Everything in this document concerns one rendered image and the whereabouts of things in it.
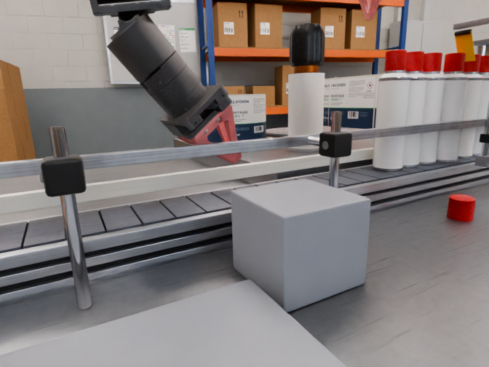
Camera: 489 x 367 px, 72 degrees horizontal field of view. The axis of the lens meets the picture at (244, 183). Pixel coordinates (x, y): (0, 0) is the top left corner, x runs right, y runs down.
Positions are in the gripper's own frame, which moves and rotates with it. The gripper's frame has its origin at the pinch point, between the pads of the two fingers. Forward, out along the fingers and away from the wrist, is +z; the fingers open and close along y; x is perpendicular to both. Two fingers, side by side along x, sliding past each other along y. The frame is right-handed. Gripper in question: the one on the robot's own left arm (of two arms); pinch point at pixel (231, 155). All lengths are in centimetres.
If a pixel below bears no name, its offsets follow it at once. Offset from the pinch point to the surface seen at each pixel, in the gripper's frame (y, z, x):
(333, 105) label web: 37, 30, -45
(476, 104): -3, 30, -44
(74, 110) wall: 460, 0, -4
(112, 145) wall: 452, 63, -5
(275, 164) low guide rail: 3.1, 8.0, -5.3
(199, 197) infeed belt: 2.1, 1.7, 7.1
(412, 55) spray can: -0.8, 11.6, -36.3
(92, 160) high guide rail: -4.2, -12.7, 12.7
